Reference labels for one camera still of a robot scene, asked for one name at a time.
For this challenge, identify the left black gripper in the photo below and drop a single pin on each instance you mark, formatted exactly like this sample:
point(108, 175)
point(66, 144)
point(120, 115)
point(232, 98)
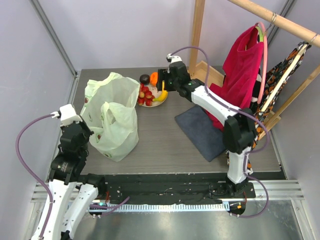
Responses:
point(89, 132)

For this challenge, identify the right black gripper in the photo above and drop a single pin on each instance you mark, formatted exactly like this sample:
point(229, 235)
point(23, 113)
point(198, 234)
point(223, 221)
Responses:
point(161, 80)

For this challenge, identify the yellow banana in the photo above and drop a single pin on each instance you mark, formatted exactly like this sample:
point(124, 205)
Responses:
point(161, 95)

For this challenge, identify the green avocado print plastic bag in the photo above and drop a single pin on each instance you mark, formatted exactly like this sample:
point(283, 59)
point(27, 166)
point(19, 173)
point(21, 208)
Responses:
point(109, 110)

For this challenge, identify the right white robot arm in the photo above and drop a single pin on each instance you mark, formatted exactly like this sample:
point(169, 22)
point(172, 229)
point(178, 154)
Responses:
point(238, 124)

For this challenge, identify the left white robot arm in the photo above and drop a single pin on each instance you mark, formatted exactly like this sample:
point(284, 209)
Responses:
point(70, 194)

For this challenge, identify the orange fruit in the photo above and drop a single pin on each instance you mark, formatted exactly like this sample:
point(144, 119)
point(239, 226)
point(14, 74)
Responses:
point(153, 79)

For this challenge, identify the round wooden fruit plate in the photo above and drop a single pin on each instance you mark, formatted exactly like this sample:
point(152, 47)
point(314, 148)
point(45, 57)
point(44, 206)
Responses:
point(154, 90)

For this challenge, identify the wooden clothes rack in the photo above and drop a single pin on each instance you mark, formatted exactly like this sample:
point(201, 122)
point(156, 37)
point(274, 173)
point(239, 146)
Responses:
point(200, 69)

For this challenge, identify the dark brown plum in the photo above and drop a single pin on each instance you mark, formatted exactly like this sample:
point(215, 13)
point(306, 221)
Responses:
point(144, 79)

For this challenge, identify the red strawberries cluster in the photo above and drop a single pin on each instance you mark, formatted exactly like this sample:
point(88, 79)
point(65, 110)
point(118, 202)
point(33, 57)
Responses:
point(145, 96)

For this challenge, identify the red shirt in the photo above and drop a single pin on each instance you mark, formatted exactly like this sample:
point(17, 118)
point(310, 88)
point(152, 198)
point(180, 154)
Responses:
point(241, 68)

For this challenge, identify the dark blue folded cloth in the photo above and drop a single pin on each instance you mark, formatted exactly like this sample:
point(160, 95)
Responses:
point(199, 129)

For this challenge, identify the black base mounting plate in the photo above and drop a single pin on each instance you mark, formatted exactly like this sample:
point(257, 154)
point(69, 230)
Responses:
point(172, 188)

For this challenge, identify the pink plastic hanger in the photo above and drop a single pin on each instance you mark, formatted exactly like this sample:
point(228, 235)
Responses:
point(263, 34)

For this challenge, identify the orange black patterned garment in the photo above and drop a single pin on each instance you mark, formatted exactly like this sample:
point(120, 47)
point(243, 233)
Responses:
point(272, 78)

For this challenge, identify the wooden hanger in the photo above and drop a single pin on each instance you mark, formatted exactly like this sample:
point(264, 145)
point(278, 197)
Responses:
point(286, 73)

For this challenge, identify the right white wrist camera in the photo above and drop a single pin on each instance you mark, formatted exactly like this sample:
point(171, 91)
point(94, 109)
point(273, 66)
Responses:
point(173, 60)

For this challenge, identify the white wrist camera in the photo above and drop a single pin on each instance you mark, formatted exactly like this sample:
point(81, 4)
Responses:
point(67, 115)
point(173, 60)

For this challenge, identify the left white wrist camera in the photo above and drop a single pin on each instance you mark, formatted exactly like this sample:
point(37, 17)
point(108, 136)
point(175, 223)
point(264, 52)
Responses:
point(67, 115)

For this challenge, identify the white slotted cable duct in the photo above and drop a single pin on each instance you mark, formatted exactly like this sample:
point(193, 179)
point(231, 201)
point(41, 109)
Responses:
point(145, 208)

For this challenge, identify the aluminium corner frame profile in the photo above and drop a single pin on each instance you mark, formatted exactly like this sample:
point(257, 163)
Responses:
point(53, 35)

